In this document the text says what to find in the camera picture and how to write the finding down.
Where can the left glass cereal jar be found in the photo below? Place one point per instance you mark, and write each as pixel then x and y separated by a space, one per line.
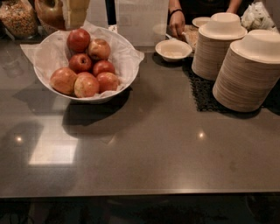
pixel 19 18

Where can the large front left apple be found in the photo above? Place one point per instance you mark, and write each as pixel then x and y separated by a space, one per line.
pixel 63 80

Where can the front right red apple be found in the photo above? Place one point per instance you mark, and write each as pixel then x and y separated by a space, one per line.
pixel 108 81

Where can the small white bowl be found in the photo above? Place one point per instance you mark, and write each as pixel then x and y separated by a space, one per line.
pixel 173 50

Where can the right clear acrylic sign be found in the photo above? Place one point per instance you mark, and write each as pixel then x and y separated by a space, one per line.
pixel 142 22

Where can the clear acrylic sign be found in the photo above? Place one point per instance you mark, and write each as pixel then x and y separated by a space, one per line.
pixel 97 14
pixel 142 22

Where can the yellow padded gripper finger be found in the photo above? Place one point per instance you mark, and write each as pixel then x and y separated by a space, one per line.
pixel 74 13

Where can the back stack paper bowls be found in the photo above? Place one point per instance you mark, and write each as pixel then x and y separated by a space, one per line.
pixel 213 42

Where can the small bowl at back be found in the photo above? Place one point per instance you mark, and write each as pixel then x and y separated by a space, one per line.
pixel 199 21

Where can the bag of plastic cutlery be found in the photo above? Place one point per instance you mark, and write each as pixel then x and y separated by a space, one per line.
pixel 256 17

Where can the yellow-red apple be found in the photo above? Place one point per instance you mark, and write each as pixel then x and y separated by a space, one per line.
pixel 86 85
pixel 51 13

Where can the pale red back apple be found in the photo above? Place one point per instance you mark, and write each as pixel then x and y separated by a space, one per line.
pixel 99 49

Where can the right glass cereal jar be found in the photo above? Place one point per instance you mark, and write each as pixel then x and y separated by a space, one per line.
pixel 48 28

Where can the black mesh mat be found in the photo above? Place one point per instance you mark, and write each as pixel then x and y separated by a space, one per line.
pixel 202 92

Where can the glass cereal jar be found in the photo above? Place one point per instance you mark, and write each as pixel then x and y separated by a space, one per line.
pixel 19 18
pixel 48 28

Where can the dark red top apple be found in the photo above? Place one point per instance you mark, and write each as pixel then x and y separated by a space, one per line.
pixel 78 40

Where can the red left hidden apple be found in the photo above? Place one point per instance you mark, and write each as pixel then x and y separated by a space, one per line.
pixel 80 62

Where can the front stack paper bowls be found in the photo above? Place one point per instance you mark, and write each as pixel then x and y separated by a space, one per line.
pixel 250 70

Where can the red right middle apple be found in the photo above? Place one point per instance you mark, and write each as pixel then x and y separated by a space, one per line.
pixel 102 66

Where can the large white bowl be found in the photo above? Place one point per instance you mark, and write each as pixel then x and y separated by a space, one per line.
pixel 92 64

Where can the stack paper bowls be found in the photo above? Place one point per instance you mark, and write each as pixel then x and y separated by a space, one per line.
pixel 213 42
pixel 250 70

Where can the person's left hand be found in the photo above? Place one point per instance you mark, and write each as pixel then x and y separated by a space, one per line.
pixel 177 23

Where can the white paper bowl liner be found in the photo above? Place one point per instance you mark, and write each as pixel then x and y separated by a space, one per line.
pixel 52 53

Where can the left clear acrylic sign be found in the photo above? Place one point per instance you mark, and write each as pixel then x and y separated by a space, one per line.
pixel 97 14

